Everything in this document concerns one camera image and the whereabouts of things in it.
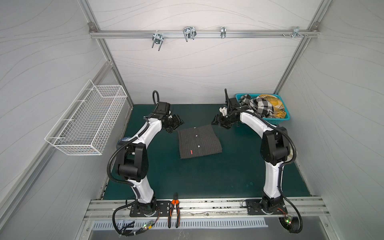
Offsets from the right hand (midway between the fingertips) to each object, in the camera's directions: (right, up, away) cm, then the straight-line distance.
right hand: (217, 121), depth 96 cm
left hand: (-22, 0, -4) cm, 22 cm away
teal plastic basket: (+41, 0, +7) cm, 42 cm away
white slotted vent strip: (-21, -49, -25) cm, 59 cm away
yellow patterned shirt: (+45, +7, +8) cm, 46 cm away
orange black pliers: (-25, -41, -21) cm, 52 cm away
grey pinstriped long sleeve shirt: (-12, -13, -2) cm, 18 cm away
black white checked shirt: (+32, +10, +5) cm, 34 cm away
